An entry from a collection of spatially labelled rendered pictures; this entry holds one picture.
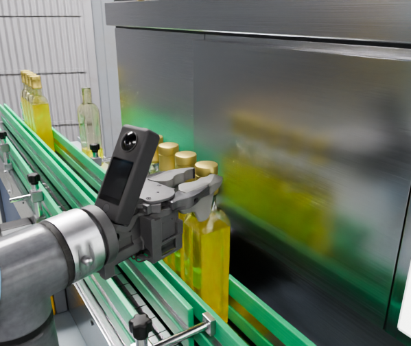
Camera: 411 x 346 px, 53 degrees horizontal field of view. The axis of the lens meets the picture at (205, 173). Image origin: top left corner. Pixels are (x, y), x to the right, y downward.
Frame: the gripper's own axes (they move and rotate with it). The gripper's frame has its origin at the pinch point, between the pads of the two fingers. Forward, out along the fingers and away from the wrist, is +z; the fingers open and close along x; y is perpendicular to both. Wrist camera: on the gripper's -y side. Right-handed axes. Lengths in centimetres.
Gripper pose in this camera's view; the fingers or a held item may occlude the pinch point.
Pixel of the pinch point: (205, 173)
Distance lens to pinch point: 60.5
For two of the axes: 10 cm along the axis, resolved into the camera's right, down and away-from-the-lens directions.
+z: 6.5, -2.7, 7.1
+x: 7.6, 2.3, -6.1
